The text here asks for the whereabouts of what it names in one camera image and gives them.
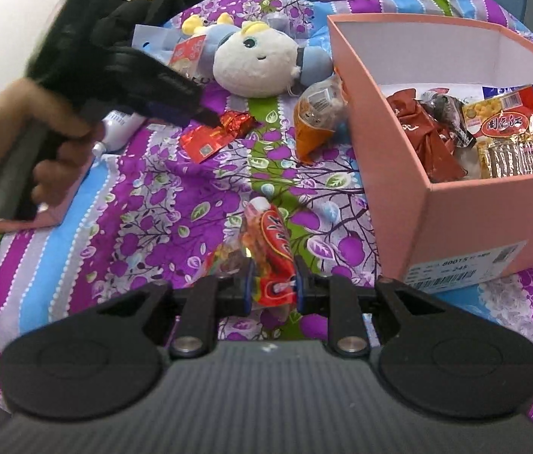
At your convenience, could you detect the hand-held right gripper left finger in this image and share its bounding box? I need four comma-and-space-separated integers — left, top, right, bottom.
96, 254, 256, 361

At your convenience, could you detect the purple floral bedsheet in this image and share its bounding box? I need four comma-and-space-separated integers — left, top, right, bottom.
0, 0, 533, 429

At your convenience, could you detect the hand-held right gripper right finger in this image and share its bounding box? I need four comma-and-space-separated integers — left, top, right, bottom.
295, 254, 443, 359

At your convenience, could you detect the white foil snack packet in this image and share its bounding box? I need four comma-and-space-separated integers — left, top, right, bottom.
131, 23, 178, 65

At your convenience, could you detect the golden clear snack packet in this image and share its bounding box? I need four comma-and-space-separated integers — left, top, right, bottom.
476, 134, 533, 180

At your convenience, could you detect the red foil candy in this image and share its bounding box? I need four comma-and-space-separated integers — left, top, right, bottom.
218, 110, 254, 141

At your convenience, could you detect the yellow snack packet red label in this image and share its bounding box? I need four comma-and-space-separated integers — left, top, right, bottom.
462, 84, 533, 141

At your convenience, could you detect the brown red foil packet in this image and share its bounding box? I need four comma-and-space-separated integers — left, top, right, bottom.
385, 88, 468, 183

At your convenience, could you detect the red snack packet white lettering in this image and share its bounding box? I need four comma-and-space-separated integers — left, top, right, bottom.
239, 196, 298, 309

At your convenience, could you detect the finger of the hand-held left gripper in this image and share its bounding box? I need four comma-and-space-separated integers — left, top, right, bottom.
138, 102, 225, 129
104, 47, 205, 105

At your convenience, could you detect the white plush toy blue hat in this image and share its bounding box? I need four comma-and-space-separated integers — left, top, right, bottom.
181, 12, 334, 98

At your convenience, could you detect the clear bread packet red label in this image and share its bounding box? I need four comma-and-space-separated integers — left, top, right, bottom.
168, 37, 213, 84

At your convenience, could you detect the pink cardboard box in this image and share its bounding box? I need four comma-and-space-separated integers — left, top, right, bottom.
326, 13, 533, 297

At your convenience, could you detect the person's left hand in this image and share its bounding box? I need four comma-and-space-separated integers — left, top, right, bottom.
0, 78, 106, 207

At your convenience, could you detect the orange cone snack packet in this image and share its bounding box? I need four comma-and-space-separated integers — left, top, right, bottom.
293, 75, 351, 162

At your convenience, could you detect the dark foil snack packet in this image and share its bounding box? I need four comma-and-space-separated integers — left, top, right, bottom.
419, 95, 476, 150

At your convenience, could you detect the flat red snack packet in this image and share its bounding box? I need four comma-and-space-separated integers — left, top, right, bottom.
180, 124, 235, 165

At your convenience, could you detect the white lotion bottle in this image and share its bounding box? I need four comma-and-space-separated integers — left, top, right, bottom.
90, 109, 147, 158

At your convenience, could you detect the clear brown snack packet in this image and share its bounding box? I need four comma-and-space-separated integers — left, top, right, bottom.
204, 240, 249, 276

